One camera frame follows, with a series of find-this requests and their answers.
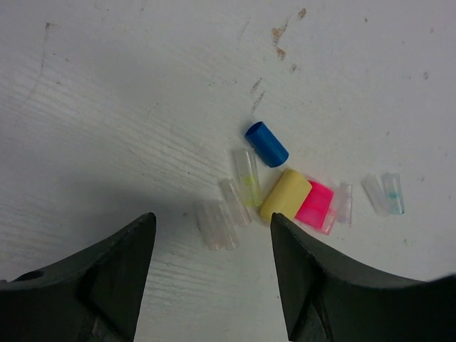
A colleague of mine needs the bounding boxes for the clear pink-tinted cap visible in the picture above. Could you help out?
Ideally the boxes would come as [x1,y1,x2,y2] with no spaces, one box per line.
[321,208,337,235]

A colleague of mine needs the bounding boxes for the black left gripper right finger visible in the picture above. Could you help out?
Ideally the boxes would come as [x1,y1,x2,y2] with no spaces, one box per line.
[270,214,455,341]

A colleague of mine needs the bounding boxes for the yellow highlighter cap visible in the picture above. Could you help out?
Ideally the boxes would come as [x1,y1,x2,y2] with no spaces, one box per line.
[260,169,313,223]

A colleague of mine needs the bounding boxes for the clear orange pen cap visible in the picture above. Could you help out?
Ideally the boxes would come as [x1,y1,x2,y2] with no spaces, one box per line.
[194,201,222,251]

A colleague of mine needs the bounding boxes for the clear yellow-stained cap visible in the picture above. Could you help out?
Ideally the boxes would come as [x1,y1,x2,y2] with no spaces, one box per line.
[233,148,263,207]

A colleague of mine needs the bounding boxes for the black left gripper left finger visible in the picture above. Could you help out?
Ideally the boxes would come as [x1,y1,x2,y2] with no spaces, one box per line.
[1,213,156,341]

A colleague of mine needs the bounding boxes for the small blue pen cap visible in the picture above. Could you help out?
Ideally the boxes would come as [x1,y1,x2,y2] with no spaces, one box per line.
[244,121,289,168]

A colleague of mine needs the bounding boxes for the pink highlighter cap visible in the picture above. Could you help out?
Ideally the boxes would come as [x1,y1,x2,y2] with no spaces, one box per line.
[295,180,335,232]

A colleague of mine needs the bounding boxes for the clear blue pen cap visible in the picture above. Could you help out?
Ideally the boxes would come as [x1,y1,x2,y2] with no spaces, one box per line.
[382,172,405,215]

